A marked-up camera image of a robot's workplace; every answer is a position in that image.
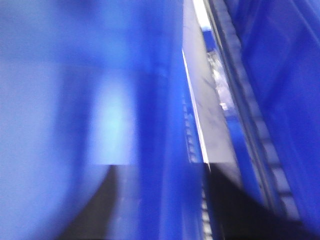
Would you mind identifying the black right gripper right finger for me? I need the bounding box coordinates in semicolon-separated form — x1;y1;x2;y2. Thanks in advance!
203;164;320;240

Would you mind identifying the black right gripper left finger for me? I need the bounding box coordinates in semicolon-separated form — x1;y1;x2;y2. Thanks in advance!
58;164;141;240

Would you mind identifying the large blue plastic bin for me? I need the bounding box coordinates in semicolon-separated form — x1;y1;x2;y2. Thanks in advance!
0;0;204;240

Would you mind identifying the lower right blue bin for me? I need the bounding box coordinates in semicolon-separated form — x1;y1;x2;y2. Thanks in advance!
226;0;320;232

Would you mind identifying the right roller track rail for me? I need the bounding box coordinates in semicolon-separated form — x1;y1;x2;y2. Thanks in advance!
204;0;302;225

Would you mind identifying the left steel divider rail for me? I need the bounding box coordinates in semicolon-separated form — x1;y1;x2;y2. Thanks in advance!
182;0;239;173

